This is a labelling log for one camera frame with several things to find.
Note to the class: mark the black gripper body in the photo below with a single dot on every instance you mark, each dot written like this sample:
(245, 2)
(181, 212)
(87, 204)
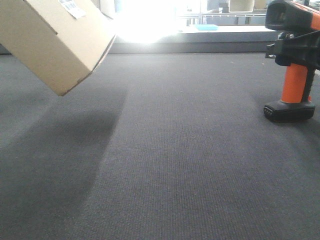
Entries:
(295, 48)

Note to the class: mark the orange black barcode scanner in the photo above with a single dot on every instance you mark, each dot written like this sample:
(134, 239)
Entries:
(295, 103)

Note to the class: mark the small labelled cardboard package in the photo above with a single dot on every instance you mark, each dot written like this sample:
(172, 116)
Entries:
(61, 41)

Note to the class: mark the cream plastic crate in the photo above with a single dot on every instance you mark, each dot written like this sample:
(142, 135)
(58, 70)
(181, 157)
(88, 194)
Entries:
(241, 6)

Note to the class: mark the blue plastic tray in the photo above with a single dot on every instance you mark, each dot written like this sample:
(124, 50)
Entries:
(206, 27)

